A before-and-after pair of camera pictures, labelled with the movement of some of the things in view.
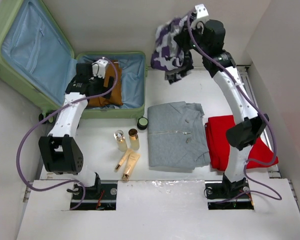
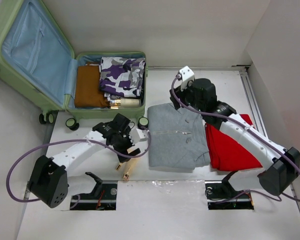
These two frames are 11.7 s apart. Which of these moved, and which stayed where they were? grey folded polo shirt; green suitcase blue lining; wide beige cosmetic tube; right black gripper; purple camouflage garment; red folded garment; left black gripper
Moved: purple camouflage garment; right black gripper; left black gripper
Stayed: grey folded polo shirt; green suitcase blue lining; wide beige cosmetic tube; red folded garment
